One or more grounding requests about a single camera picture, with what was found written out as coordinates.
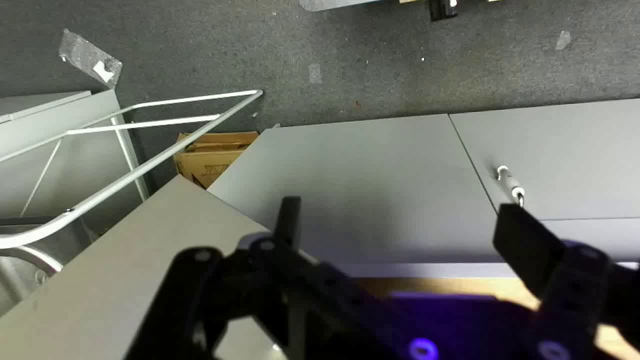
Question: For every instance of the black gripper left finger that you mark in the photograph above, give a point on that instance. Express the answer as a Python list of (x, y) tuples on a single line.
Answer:
[(288, 222)]

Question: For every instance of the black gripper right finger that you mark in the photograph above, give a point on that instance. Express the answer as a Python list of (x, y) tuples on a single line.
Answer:
[(526, 240)]

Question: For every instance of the brown cardboard box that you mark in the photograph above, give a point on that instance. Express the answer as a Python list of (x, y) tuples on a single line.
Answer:
[(210, 157)]

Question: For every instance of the grey cabinet side panel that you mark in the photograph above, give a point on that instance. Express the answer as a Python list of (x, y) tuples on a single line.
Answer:
[(127, 266)]

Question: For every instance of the black stand foot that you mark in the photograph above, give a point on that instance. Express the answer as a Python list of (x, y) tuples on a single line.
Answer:
[(443, 7)]

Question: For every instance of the grey flat base plate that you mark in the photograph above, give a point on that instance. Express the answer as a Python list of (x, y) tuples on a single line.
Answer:
[(346, 2)]

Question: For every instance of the clear plastic bracket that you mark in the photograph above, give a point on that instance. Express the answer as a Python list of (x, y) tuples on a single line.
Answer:
[(89, 59)]

